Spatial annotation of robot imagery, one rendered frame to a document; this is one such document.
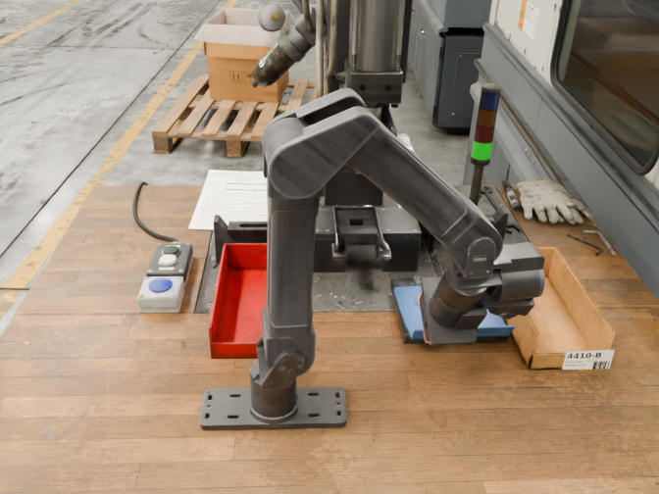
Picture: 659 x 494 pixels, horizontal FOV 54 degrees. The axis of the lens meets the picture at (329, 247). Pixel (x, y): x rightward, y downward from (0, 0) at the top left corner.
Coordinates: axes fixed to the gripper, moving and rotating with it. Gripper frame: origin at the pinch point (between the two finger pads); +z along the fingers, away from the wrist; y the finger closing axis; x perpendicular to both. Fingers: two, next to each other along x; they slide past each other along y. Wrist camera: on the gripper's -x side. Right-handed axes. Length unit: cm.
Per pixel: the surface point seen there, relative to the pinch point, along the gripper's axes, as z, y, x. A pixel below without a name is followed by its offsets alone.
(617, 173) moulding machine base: 21, 45, -55
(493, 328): -0.9, -0.1, -9.2
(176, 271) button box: 11.6, 18.1, 41.4
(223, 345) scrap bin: 1.6, 0.0, 32.5
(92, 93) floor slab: 291, 320, 151
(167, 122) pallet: 226, 236, 82
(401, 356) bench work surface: 3.0, -2.5, 5.0
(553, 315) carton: 6.2, 4.7, -23.0
